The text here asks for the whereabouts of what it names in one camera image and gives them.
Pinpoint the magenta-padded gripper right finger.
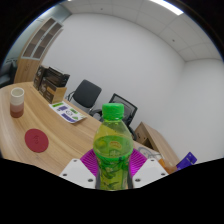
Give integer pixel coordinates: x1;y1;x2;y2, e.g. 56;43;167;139
128;148;169;189

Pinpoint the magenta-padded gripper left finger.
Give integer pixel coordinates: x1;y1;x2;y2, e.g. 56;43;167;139
59;148;99;189

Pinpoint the green drink bottle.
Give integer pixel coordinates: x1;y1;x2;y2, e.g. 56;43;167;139
92;102;135;191

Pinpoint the wooden side desk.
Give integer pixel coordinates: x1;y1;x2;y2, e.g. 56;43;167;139
134;121;181;168

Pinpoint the purple standing pouch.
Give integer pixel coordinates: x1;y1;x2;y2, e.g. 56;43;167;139
175;151;198;171

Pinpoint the flat round red coaster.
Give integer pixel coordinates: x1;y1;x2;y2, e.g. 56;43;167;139
24;128;50;154

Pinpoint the white leaflet with coloured prints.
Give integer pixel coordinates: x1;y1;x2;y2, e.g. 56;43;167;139
48;101;88;124

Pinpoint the black mesh office chair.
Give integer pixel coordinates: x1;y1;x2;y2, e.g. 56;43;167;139
89;93;139;141

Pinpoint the black padded office chair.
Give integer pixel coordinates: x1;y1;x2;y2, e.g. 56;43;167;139
65;79;103;116

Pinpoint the brown box with orange side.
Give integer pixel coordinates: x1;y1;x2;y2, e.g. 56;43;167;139
38;78;68;104

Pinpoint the white and brown mug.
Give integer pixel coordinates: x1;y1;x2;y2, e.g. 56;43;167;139
9;87;26;119

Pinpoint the dark brown flat box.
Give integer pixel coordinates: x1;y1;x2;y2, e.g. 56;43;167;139
44;66;71;88

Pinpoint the wooden shelf cabinet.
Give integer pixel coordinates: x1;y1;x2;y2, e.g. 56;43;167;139
13;16;64;84

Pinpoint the black sofa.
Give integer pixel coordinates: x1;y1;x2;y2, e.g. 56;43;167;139
0;59;17;88

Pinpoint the ceiling light panel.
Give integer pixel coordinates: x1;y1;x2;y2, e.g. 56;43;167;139
149;0;184;16

